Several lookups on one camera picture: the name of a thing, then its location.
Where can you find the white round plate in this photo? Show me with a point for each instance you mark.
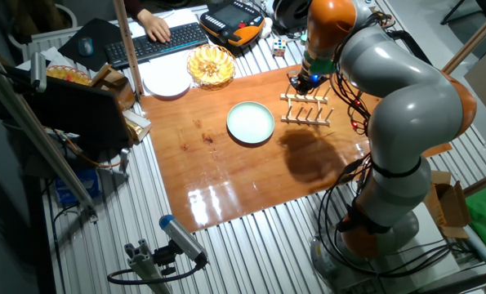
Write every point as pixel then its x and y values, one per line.
pixel 167 83

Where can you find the silver grey camera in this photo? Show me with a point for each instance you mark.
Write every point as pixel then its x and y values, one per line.
pixel 38 71

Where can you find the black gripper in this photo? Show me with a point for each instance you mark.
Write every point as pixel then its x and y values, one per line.
pixel 304 79

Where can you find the short aluminium profile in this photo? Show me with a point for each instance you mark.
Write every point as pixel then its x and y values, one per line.
pixel 144 265

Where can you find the brown wooden box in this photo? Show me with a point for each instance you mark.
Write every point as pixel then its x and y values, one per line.
pixel 116 87

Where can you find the black orange teach pendant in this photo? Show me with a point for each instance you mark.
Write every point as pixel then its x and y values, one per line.
pixel 232 20

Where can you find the black chair base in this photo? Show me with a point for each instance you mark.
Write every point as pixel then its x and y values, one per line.
pixel 455 10

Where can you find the pale blue roll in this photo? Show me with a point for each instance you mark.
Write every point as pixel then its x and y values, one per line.
pixel 479 250

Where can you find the open cardboard box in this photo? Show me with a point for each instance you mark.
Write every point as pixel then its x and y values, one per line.
pixel 447 204

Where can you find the black mouse pad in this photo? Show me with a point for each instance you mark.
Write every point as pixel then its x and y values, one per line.
pixel 99 36

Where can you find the black computer keyboard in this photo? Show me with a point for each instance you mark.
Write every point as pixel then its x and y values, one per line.
pixel 185 38

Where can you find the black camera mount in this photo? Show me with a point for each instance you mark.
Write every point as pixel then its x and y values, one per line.
pixel 165 257

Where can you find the person bare hand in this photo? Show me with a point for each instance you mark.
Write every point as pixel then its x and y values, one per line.
pixel 154 26

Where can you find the gold white packaged box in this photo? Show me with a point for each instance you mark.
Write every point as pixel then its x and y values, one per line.
pixel 138 126

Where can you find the wooden peg dish rack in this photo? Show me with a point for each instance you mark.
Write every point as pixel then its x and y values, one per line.
pixel 306 119

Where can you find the white paper sheet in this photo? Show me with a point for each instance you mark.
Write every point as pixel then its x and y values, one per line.
pixel 181 16

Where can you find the wooden frame post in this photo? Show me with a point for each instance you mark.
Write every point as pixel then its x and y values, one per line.
pixel 485 183
pixel 471 43
pixel 128 49

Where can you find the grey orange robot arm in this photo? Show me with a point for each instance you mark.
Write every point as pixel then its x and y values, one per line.
pixel 410 110

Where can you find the colourful puzzle cube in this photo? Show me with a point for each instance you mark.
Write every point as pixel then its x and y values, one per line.
pixel 279 47

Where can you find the white round bin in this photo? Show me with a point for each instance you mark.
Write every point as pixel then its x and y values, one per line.
pixel 65 12

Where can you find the small white rounded object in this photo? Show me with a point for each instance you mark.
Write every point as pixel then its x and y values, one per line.
pixel 266 28

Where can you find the pale green round dish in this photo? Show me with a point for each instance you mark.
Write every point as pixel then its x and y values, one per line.
pixel 251 122

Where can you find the aluminium frame beam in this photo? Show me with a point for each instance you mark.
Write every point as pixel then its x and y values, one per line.
pixel 42 139

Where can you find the black round spool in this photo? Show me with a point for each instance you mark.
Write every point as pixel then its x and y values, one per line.
pixel 291 12

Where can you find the small metal bracket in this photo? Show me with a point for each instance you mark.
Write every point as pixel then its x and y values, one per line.
pixel 124 161

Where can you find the forearm in dark red sleeve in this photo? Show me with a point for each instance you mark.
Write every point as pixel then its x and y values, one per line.
pixel 133 6

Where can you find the small teal round cap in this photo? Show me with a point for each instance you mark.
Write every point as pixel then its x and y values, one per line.
pixel 304 38

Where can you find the brown wooden board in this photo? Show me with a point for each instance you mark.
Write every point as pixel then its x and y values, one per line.
pixel 226 183

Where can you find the black monitor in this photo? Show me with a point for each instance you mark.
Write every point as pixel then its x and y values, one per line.
pixel 79 114

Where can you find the silver camera with blue cap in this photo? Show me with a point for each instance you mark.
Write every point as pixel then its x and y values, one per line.
pixel 183 237

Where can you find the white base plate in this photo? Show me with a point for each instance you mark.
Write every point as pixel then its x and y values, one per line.
pixel 428 228

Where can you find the blue box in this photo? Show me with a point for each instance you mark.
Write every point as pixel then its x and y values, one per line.
pixel 79 188

